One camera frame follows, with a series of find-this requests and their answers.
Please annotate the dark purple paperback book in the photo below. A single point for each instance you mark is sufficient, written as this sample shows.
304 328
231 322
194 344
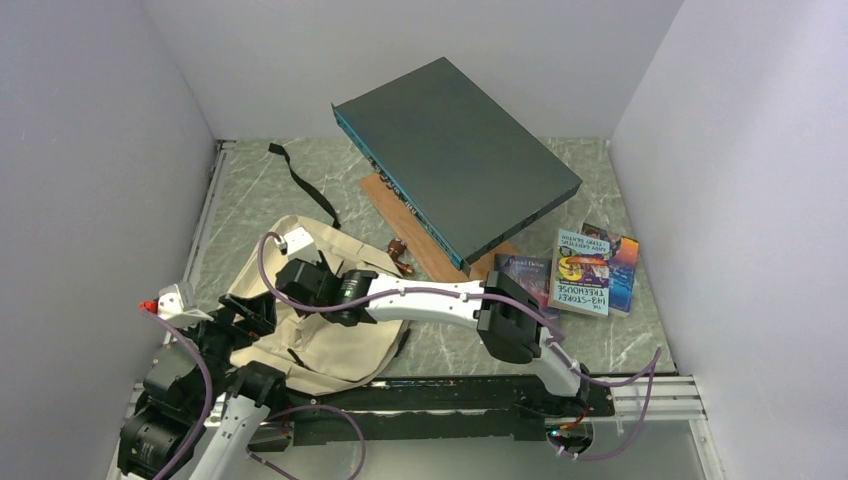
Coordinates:
524 277

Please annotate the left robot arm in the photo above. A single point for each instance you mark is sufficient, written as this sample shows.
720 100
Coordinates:
180 391

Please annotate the wooden board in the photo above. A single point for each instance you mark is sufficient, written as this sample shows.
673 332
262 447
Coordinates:
432 260

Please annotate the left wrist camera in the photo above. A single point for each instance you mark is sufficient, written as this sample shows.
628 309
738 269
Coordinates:
176 305

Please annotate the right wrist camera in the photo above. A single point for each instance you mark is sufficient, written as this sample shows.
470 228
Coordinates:
298 244

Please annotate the treehouse paperback book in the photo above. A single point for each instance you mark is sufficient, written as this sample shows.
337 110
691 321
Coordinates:
580 274

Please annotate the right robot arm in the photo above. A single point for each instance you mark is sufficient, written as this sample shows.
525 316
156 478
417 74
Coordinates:
504 316

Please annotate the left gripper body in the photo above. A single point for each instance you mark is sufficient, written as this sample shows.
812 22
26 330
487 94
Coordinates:
220 335

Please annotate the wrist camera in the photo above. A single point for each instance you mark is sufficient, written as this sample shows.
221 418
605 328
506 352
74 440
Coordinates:
176 305
298 244

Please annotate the brown pipe tee fitting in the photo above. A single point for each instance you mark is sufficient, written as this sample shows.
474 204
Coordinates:
395 249

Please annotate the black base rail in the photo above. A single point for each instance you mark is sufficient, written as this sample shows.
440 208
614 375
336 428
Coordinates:
518 407

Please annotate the blue orange paperback book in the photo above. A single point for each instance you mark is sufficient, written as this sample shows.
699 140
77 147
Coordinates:
622 261

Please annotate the cream canvas backpack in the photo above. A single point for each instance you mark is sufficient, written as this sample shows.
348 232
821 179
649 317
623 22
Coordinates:
319 357

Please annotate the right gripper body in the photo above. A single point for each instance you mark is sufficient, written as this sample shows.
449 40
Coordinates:
322 265

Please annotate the dark grey network switch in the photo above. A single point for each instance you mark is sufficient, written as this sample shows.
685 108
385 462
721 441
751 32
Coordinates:
471 174

